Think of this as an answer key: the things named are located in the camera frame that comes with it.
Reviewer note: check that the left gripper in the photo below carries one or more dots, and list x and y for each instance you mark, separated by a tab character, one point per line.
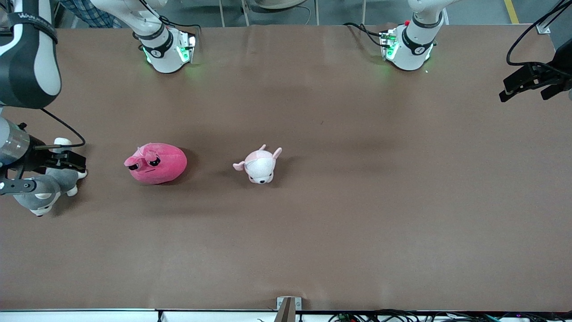
548	75

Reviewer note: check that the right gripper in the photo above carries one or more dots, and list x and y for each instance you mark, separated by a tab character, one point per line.
35	160

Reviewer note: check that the bright pink round plush toy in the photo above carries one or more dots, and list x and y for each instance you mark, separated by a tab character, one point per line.
161	165

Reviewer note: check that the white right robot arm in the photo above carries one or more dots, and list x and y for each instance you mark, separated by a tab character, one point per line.
27	62

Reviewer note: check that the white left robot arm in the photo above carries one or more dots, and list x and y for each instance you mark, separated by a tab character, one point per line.
413	49

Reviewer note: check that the grey white plush husky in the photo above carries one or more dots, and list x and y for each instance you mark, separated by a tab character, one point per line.
62	179

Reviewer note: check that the person in plaid shirt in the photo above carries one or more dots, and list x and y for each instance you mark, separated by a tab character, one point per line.
89	11

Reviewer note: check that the pale pink plush dog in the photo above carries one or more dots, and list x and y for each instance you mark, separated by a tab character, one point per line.
259	166

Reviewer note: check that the brown table cover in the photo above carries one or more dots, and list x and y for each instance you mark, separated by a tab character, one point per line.
313	241

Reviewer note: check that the aluminium frame post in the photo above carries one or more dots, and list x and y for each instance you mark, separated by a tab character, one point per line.
544	27

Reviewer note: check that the white table edge rail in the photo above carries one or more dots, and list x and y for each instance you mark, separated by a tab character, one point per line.
80	315

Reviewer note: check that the metal chair frame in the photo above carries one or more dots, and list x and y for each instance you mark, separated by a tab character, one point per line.
245	11

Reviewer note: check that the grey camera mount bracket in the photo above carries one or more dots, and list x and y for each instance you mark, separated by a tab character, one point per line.
288	308

